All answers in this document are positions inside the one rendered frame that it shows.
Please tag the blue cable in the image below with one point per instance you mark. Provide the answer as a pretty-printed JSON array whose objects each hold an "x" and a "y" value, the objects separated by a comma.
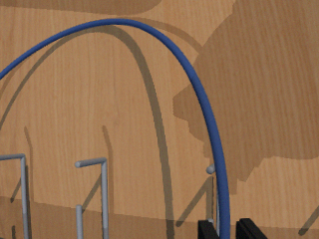
[{"x": 217, "y": 151}]

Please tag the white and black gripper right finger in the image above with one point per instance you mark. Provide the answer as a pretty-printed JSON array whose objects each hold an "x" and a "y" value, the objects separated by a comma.
[{"x": 246, "y": 229}]

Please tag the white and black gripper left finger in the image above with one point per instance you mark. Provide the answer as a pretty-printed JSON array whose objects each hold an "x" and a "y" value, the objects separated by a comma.
[{"x": 206, "y": 230}]

